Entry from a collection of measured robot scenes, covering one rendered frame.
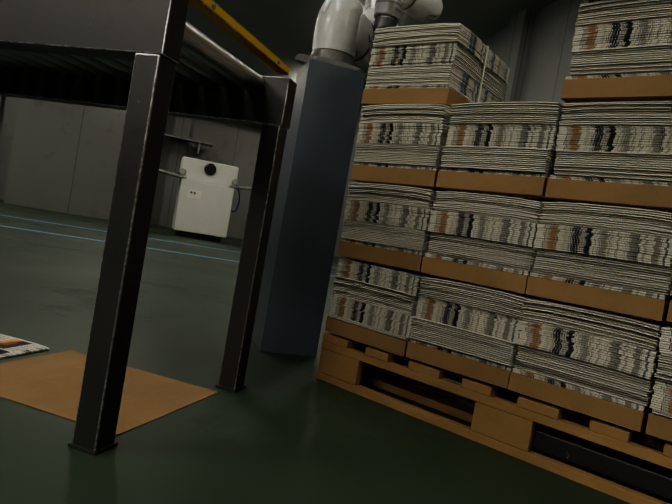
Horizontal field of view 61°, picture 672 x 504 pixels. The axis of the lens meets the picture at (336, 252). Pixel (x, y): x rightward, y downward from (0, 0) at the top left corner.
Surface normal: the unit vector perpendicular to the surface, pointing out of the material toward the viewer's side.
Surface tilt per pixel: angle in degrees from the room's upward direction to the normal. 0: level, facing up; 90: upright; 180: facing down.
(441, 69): 90
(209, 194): 90
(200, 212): 90
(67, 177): 90
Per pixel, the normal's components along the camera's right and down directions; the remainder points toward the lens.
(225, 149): 0.29, 0.08
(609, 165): -0.63, -0.08
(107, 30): -0.30, -0.02
